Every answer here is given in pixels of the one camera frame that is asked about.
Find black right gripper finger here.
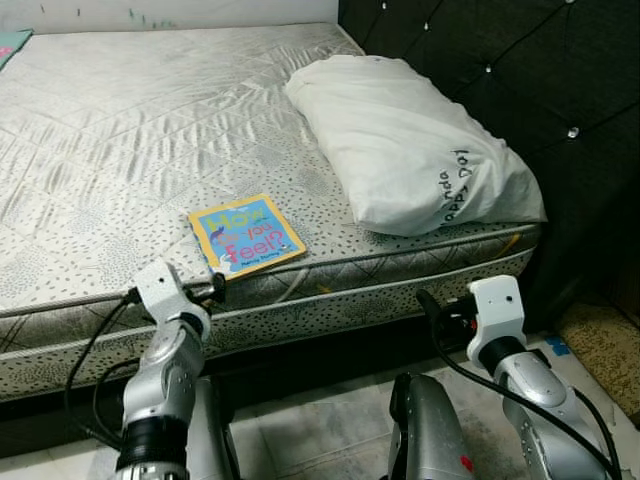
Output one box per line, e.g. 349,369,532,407
414,289,448,348

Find yellow-edged blue children's book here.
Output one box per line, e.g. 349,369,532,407
187,192,309,282

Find white pillow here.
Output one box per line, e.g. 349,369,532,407
283,54,549,239

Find turquoise blanket with colourful shapes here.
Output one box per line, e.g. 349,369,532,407
0,28,35,72

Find small blue paper scrap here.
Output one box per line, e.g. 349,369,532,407
544,337,572,360

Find grey right robot leg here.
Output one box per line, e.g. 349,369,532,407
387,371,477,480

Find grey robot leg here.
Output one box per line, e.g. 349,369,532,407
387,371,477,480
190,377,242,480

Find grey left robot leg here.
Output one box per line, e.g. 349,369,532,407
190,377,242,480

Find brown speckled floor mat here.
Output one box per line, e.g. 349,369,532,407
554,299,640,417

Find grey quilted spotted mattress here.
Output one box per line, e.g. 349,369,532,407
0,22,547,401

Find dark wardrobe with small knobs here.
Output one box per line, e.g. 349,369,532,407
337,0,640,336

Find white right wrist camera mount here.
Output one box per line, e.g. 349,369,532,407
466,274,527,347

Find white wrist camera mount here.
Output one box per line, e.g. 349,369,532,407
134,259,193,322
466,274,527,347

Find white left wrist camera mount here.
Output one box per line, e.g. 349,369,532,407
134,259,193,322

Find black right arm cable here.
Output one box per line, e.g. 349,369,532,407
428,335,623,480

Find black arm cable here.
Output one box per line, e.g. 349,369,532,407
428,335,623,480
64,288,143,443

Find black bed frame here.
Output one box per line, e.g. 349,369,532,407
0,305,536,459

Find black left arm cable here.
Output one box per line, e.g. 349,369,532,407
64,288,143,443

